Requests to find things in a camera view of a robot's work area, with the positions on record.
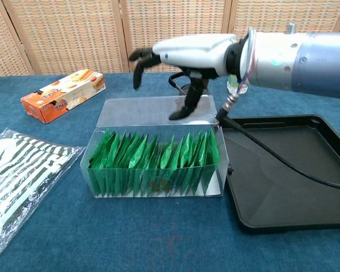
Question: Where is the clear plastic box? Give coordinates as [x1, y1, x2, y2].
[79, 95, 230, 199]

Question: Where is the orange biscuit box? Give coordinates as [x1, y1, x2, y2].
[20, 69, 107, 125]

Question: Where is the blue tablecloth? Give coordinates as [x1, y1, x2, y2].
[0, 70, 340, 272]

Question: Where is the striped clear plastic bag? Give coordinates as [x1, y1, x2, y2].
[0, 127, 87, 257]

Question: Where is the clear bottle green label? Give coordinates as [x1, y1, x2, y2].
[228, 75, 249, 95]

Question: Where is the black cast iron teapot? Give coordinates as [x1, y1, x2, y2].
[168, 72, 212, 99]

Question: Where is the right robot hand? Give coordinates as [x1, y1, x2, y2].
[129, 33, 246, 120]

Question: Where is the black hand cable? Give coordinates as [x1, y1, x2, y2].
[215, 93, 340, 191]

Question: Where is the black plastic tray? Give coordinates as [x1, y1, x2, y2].
[216, 114, 340, 235]

